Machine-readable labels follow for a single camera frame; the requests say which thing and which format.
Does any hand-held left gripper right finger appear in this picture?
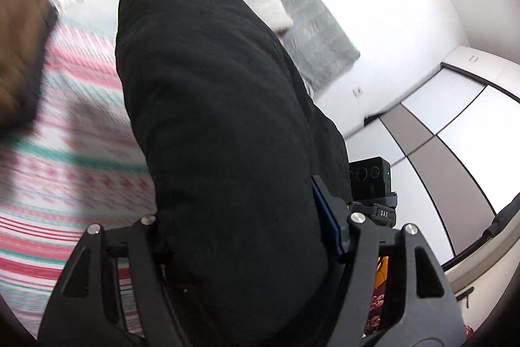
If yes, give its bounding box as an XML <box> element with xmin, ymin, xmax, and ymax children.
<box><xmin>311</xmin><ymin>175</ymin><xmax>466</xmax><ymax>347</ymax></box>

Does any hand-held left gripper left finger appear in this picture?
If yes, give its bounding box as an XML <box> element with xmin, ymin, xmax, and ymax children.
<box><xmin>36</xmin><ymin>214</ymin><xmax>181</xmax><ymax>347</ymax></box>

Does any black garment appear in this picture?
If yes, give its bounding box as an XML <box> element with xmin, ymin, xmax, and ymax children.
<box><xmin>115</xmin><ymin>0</ymin><xmax>354</xmax><ymax>347</ymax></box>

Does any person's floral clothing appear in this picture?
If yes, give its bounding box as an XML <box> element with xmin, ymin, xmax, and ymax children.
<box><xmin>365</xmin><ymin>255</ymin><xmax>475</xmax><ymax>347</ymax></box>

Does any white and taupe wardrobe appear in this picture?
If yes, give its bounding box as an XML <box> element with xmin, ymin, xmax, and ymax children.
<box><xmin>343</xmin><ymin>46</ymin><xmax>520</xmax><ymax>270</ymax></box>

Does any pink teal striped blanket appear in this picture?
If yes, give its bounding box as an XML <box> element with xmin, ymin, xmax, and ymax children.
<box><xmin>0</xmin><ymin>20</ymin><xmax>163</xmax><ymax>331</ymax></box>

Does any dark grey cloth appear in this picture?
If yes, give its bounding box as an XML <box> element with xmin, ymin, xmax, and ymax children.
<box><xmin>484</xmin><ymin>193</ymin><xmax>520</xmax><ymax>239</ymax></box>

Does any grey quilted blanket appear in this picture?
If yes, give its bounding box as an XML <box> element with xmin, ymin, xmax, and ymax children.
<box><xmin>231</xmin><ymin>0</ymin><xmax>361</xmax><ymax>92</ymax></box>

